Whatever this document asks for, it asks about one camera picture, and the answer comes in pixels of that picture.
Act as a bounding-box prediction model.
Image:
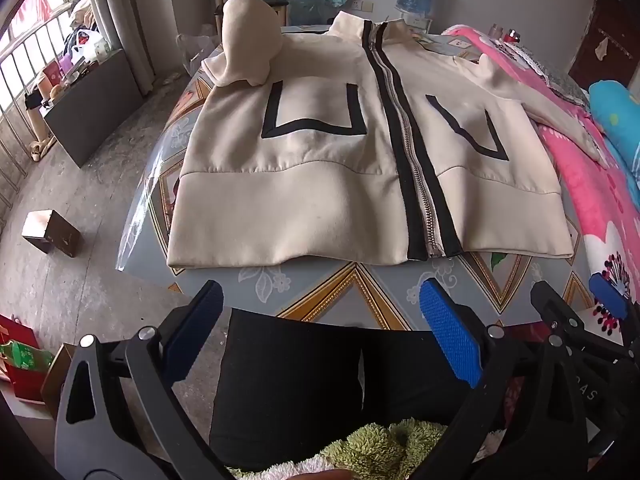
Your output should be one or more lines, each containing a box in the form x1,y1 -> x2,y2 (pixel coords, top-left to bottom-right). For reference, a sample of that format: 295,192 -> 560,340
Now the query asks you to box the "silver quilted pad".
500,40 -> 588,106

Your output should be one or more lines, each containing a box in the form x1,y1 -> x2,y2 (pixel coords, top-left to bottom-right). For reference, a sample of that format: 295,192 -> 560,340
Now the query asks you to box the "fruit patterned tablecloth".
116,25 -> 596,333

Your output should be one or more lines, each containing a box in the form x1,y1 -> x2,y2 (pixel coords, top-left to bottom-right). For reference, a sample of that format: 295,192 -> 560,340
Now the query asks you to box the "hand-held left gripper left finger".
54,280 -> 236,480

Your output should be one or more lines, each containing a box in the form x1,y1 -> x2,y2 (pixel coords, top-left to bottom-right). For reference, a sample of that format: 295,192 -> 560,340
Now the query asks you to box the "grey curtain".
82,0 -> 183,96

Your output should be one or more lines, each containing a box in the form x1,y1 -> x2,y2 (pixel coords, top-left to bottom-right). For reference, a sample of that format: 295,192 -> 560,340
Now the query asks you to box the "person's left forearm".
227,420 -> 451,480

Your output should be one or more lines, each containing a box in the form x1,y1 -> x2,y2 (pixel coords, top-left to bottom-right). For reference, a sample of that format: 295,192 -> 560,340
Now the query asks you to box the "white water dispenser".
395,10 -> 433,36

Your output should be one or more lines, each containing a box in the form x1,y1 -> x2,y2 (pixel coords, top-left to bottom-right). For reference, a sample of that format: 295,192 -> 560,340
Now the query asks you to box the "wooden chair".
210,0 -> 291,41

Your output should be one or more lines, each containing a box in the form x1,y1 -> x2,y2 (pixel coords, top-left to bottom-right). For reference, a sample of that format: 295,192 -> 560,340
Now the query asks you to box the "brown cardboard box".
21,209 -> 82,259

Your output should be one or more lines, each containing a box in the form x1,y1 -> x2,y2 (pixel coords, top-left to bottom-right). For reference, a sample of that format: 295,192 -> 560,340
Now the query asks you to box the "clear plastic bag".
177,32 -> 221,76

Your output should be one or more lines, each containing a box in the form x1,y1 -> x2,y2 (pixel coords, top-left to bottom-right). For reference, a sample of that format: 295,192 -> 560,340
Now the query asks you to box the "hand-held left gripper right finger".
407,277 -> 590,480

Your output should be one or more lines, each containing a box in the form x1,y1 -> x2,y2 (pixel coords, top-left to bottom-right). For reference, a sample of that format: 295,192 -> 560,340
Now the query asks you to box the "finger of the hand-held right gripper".
530,282 -> 626,361
589,272 -> 640,346

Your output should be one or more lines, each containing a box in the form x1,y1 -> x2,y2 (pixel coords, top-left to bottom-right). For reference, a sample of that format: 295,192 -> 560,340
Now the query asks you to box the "pink floral blanket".
442,24 -> 640,341

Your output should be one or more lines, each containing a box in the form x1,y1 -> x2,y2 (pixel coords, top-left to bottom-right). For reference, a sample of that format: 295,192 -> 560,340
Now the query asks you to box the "white lace cloth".
500,40 -> 551,73

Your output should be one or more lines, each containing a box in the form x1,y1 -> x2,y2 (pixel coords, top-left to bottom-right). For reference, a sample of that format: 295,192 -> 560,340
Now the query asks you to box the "blue plush pillow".
587,80 -> 640,181

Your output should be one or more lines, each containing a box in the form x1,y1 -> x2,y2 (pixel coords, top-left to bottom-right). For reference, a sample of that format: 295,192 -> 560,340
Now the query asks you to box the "red paper bag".
0,314 -> 41,406

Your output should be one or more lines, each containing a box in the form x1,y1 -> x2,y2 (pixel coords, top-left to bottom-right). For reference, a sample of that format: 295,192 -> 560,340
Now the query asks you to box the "green plastic bottle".
0,340 -> 55,368

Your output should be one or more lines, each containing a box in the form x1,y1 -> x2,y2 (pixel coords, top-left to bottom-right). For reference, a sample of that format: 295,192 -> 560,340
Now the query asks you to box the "dark grey cabinet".
42,49 -> 146,168

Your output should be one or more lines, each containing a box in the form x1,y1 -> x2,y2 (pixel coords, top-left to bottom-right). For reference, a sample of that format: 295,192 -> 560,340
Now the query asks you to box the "white plastic bag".
72,30 -> 108,63

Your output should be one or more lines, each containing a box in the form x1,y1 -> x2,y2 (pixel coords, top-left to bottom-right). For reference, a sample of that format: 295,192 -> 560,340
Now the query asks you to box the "brown door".
567,0 -> 640,96

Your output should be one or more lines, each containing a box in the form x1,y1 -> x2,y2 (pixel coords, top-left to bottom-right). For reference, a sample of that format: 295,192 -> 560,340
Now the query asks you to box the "beige zip jacket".
166,0 -> 608,267

